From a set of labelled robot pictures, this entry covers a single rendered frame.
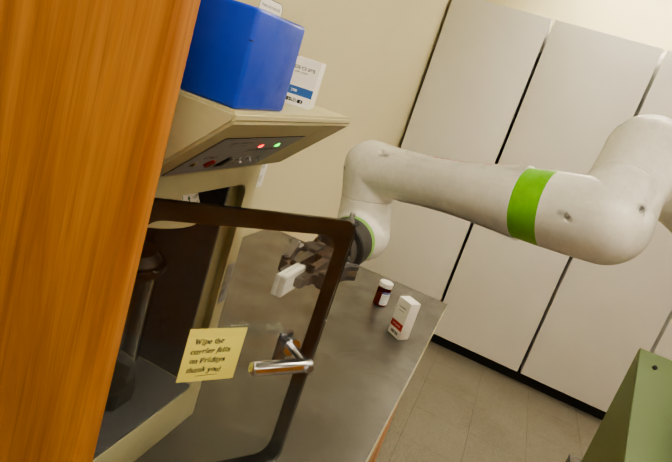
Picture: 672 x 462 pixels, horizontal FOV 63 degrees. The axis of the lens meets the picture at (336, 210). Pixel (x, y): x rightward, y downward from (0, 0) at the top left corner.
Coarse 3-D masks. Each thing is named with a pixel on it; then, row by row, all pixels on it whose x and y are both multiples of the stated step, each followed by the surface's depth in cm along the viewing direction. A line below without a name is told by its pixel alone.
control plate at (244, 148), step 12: (216, 144) 53; (228, 144) 55; (240, 144) 57; (252, 144) 60; (288, 144) 70; (204, 156) 55; (216, 156) 58; (228, 156) 60; (240, 156) 64; (252, 156) 67; (264, 156) 71; (180, 168) 56; (192, 168) 58; (204, 168) 61; (216, 168) 64
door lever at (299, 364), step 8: (288, 344) 73; (296, 344) 74; (288, 352) 74; (296, 352) 72; (272, 360) 68; (280, 360) 69; (288, 360) 69; (296, 360) 70; (304, 360) 70; (248, 368) 67; (256, 368) 66; (264, 368) 66; (272, 368) 67; (280, 368) 68; (288, 368) 68; (296, 368) 69; (304, 368) 70; (312, 368) 70; (256, 376) 66
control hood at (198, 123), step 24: (192, 96) 49; (192, 120) 49; (216, 120) 48; (240, 120) 49; (264, 120) 53; (288, 120) 58; (312, 120) 64; (336, 120) 72; (168, 144) 51; (192, 144) 50; (312, 144) 79; (168, 168) 54
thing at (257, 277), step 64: (192, 256) 61; (256, 256) 65; (320, 256) 71; (128, 320) 60; (192, 320) 64; (256, 320) 69; (320, 320) 75; (128, 384) 63; (192, 384) 68; (256, 384) 74; (128, 448) 66; (192, 448) 72; (256, 448) 78
